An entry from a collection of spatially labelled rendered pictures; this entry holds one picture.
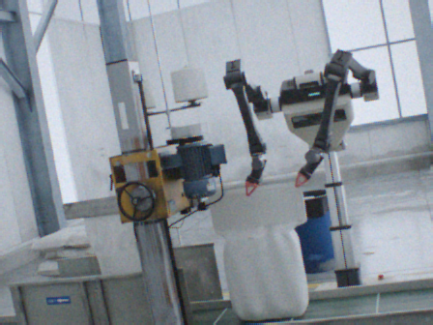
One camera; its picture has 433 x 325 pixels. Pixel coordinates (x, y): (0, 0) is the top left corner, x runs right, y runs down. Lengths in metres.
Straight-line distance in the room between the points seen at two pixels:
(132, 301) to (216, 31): 8.70
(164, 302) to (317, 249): 2.60
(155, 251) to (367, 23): 8.66
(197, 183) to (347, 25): 8.52
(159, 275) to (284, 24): 8.73
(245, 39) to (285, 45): 0.74
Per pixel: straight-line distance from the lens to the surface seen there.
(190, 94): 2.92
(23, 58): 9.08
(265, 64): 11.27
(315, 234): 5.29
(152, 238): 2.86
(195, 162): 2.79
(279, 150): 11.26
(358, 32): 11.07
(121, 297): 3.28
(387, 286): 3.40
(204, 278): 3.65
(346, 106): 3.38
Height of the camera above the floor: 1.41
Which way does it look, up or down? 3 degrees down
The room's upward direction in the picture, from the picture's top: 10 degrees counter-clockwise
